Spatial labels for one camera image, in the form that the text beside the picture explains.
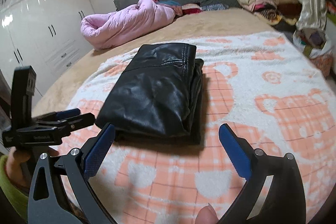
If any black leather jacket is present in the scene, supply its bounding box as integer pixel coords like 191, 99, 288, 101
95, 43, 204, 145

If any clothes heap by curtain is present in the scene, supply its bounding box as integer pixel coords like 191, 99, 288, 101
293, 28, 333, 78

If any pile of folded clothes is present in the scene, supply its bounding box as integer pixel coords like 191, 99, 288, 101
237, 0, 302, 27

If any left hand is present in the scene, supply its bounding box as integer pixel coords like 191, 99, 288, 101
5, 147, 30, 189

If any right hand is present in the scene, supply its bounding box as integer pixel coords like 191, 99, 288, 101
195, 203, 219, 224

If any beige plush bedspread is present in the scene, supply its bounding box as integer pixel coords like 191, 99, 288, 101
33, 8, 273, 117

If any green sleeve cuff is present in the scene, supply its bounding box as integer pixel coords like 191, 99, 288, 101
1, 155, 28, 223

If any pink quilted duvet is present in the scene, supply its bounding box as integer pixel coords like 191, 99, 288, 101
80, 0, 175, 51

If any white wardrobe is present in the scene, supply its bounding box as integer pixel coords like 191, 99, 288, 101
1, 0, 93, 105

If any white peach patterned blanket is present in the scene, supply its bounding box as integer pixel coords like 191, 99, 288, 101
52, 31, 336, 224

